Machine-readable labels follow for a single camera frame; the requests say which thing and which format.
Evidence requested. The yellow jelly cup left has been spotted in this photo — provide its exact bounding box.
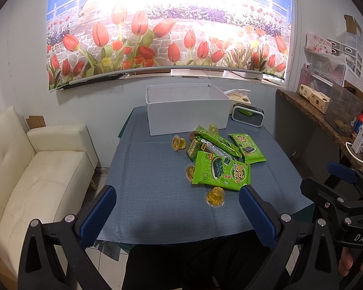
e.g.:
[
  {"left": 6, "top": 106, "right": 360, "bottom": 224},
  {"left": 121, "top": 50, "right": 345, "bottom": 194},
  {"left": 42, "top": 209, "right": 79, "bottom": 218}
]
[{"left": 171, "top": 135, "right": 186, "bottom": 152}]

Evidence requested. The orange jelly cup under packet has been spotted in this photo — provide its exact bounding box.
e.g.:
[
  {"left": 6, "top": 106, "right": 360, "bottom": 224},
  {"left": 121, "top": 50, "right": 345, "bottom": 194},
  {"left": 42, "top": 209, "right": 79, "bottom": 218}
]
[{"left": 185, "top": 163, "right": 195, "bottom": 183}]

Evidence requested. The small milk carton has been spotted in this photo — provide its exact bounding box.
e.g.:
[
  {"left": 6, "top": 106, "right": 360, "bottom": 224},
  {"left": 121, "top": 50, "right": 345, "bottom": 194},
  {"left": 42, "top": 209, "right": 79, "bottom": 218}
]
[{"left": 351, "top": 124, "right": 363, "bottom": 154}]

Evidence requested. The yellow jelly cup back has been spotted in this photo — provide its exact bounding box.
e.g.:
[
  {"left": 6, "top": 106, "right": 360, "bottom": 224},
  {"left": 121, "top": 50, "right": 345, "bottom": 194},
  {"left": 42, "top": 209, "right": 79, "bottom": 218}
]
[{"left": 208, "top": 124, "right": 218, "bottom": 134}]

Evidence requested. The large green seaweed snack packet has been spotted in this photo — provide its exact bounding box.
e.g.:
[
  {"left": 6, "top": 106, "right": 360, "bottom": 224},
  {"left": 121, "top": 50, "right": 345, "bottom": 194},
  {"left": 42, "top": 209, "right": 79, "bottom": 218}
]
[{"left": 192, "top": 151, "right": 251, "bottom": 191}]

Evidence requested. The cream leather sofa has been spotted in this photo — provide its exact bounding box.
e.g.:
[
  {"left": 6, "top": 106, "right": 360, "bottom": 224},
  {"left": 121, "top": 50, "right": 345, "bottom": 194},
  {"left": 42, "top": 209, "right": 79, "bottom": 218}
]
[{"left": 0, "top": 106, "right": 98, "bottom": 276}]

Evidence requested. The floral pink box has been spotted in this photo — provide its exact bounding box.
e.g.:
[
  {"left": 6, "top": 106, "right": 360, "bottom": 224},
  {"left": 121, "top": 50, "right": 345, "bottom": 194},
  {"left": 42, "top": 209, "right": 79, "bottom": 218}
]
[{"left": 305, "top": 31, "right": 333, "bottom": 54}]

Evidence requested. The red jelly cup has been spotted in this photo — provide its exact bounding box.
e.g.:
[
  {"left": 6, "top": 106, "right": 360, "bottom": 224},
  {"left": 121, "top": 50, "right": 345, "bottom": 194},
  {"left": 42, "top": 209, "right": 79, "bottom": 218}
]
[{"left": 189, "top": 131, "right": 199, "bottom": 141}]

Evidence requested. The yellow jelly cup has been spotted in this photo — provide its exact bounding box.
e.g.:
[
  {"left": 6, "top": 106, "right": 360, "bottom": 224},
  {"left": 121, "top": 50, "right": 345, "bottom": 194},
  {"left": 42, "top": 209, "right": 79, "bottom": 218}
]
[
  {"left": 171, "top": 135, "right": 186, "bottom": 152},
  {"left": 208, "top": 124, "right": 218, "bottom": 134},
  {"left": 205, "top": 187, "right": 225, "bottom": 208}
]

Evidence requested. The white storage box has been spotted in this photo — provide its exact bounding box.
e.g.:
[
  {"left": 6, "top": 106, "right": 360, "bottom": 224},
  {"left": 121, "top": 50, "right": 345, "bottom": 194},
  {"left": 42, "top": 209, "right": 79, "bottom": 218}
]
[{"left": 145, "top": 83, "right": 231, "bottom": 136}]

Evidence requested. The cream patterned long box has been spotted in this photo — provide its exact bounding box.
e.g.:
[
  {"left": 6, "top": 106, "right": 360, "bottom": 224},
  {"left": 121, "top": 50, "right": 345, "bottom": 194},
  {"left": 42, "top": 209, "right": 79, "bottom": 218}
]
[{"left": 298, "top": 84, "right": 330, "bottom": 115}]

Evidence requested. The wooden side shelf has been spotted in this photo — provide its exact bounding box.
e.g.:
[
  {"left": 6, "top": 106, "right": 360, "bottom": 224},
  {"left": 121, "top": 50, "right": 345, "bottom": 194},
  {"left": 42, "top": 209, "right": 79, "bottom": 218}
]
[{"left": 276, "top": 88, "right": 363, "bottom": 170}]

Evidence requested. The small green snack packet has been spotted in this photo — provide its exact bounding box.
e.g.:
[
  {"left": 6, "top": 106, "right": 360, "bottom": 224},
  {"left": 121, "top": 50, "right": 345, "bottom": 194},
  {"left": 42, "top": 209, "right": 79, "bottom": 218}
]
[{"left": 187, "top": 137, "right": 206, "bottom": 162}]

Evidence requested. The right green seaweed snack packet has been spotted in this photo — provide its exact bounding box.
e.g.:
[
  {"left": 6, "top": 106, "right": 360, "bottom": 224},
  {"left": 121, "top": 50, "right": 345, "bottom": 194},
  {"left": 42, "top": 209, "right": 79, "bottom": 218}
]
[{"left": 229, "top": 134, "right": 266, "bottom": 164}]

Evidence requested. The cardboard piece by sofa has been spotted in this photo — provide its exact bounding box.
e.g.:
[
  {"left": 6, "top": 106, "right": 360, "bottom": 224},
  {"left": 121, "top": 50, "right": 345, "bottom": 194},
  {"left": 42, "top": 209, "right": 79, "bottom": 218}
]
[{"left": 26, "top": 115, "right": 46, "bottom": 130}]

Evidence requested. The yellow jelly cup front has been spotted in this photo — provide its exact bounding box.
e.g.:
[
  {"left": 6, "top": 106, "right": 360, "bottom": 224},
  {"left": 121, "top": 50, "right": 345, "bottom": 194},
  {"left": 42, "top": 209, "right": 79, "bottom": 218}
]
[{"left": 205, "top": 187, "right": 225, "bottom": 208}]

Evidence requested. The black white bluetooth speaker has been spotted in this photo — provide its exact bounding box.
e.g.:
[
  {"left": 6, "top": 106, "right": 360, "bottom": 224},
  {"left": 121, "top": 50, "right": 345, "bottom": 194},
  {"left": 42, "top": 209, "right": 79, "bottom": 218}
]
[{"left": 231, "top": 103, "right": 265, "bottom": 128}]

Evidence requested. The white cable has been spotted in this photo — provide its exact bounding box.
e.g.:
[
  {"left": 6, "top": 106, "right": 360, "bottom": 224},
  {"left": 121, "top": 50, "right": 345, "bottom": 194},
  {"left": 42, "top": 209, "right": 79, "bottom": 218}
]
[{"left": 345, "top": 141, "right": 363, "bottom": 167}]

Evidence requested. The clear plastic storage bin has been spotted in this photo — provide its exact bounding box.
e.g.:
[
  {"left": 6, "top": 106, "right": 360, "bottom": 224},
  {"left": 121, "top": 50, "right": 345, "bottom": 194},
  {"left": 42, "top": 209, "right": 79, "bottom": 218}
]
[{"left": 325, "top": 84, "right": 363, "bottom": 137}]

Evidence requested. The long green snack packet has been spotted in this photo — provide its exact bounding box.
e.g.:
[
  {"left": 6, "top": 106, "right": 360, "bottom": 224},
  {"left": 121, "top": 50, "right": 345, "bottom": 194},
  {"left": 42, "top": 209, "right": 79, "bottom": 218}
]
[{"left": 194, "top": 126, "right": 242, "bottom": 158}]

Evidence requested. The blue-grey tablecloth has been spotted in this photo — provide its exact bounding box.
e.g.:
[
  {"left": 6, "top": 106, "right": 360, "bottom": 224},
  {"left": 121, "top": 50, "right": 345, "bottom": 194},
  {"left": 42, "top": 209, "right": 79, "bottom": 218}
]
[{"left": 99, "top": 107, "right": 313, "bottom": 245}]

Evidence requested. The tissue box with tissue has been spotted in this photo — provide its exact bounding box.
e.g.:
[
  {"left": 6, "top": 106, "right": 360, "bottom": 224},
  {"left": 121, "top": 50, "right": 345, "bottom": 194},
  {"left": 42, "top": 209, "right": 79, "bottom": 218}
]
[{"left": 224, "top": 89, "right": 251, "bottom": 113}]

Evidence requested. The person's right hand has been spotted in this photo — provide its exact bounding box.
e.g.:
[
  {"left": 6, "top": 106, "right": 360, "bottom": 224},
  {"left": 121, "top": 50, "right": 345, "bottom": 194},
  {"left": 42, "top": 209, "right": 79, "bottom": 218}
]
[{"left": 338, "top": 247, "right": 363, "bottom": 277}]

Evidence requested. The tulip wall poster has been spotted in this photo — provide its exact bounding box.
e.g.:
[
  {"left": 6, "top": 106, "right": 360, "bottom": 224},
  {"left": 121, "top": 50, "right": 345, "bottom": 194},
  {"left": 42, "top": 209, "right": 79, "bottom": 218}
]
[{"left": 46, "top": 0, "right": 292, "bottom": 90}]

